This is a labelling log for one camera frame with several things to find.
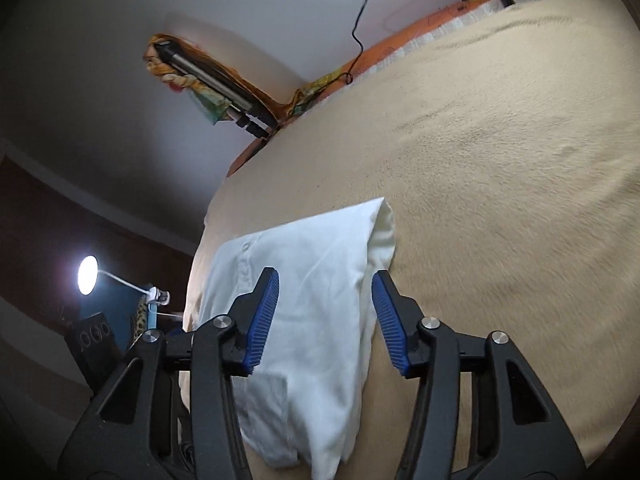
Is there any white desk lamp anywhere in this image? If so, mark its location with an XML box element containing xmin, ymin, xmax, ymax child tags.
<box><xmin>76</xmin><ymin>255</ymin><xmax>172</xmax><ymax>318</ymax></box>

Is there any white shirt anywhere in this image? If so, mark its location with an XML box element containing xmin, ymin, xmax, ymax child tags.
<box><xmin>197</xmin><ymin>197</ymin><xmax>398</xmax><ymax>480</ymax></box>

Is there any beige bed blanket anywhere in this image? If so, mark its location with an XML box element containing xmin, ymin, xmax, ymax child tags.
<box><xmin>180</xmin><ymin>0</ymin><xmax>640</xmax><ymax>480</ymax></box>

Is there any blue cabinet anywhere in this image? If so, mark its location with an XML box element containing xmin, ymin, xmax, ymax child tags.
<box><xmin>95</xmin><ymin>282</ymin><xmax>151</xmax><ymax>351</ymax></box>

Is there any black speaker box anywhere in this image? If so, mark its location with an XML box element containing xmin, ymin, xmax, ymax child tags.
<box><xmin>65</xmin><ymin>312</ymin><xmax>123</xmax><ymax>391</ymax></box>

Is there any leopard print cloth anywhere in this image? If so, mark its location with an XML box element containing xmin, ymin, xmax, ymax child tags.
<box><xmin>131</xmin><ymin>300</ymin><xmax>162</xmax><ymax>347</ymax></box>

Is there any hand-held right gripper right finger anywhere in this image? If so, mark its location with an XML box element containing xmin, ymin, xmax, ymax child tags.
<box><xmin>371</xmin><ymin>270</ymin><xmax>587</xmax><ymax>480</ymax></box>

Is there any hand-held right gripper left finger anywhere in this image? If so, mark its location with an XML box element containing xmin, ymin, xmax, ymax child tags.
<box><xmin>57</xmin><ymin>267</ymin><xmax>280</xmax><ymax>480</ymax></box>

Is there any black ring light cable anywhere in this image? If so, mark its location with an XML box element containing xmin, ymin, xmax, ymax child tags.
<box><xmin>349</xmin><ymin>0</ymin><xmax>383</xmax><ymax>85</ymax></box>

